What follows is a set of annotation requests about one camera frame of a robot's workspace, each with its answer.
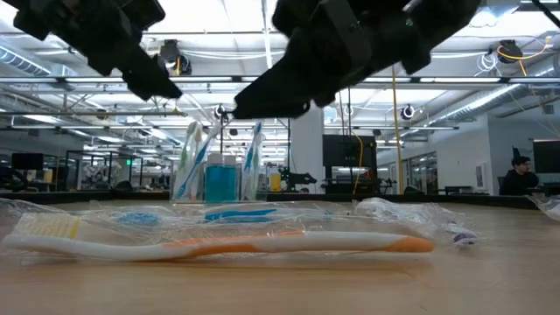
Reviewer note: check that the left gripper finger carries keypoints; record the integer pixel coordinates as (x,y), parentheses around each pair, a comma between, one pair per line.
(151,81)

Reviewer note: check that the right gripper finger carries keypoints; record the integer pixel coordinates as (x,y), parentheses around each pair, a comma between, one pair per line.
(275,98)

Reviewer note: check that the teal mouthwash bottle white cap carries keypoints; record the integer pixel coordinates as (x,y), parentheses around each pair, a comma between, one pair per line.
(214,184)
(231,184)

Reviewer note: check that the orange white toothbrush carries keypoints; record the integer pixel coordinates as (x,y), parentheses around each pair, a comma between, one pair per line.
(306,241)
(199,131)

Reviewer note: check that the purple white toothbrush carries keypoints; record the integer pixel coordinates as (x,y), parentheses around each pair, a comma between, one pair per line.
(464,239)
(549,207)
(394,207)

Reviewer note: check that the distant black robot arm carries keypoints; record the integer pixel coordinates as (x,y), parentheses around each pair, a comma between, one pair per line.
(297,178)

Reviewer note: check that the white building column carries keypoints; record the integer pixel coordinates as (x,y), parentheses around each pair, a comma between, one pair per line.
(306,149)

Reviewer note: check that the yellow box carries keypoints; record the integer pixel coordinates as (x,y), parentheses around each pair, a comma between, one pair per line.
(275,183)

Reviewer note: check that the black screen panel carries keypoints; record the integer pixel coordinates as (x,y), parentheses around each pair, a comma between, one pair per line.
(350,151)

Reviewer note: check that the clear acrylic organizer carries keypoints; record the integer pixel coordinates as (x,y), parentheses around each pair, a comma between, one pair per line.
(242,196)

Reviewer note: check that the black computer monitor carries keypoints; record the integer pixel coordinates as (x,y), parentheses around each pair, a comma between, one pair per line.
(547,155)
(27,161)

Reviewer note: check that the person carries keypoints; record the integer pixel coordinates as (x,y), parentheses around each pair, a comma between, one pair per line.
(518,181)

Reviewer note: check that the silver ventilation duct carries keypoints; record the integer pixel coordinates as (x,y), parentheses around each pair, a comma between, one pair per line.
(22,61)
(481,105)

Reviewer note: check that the black aluminium table frame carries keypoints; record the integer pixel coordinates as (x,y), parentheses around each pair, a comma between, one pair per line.
(87,195)

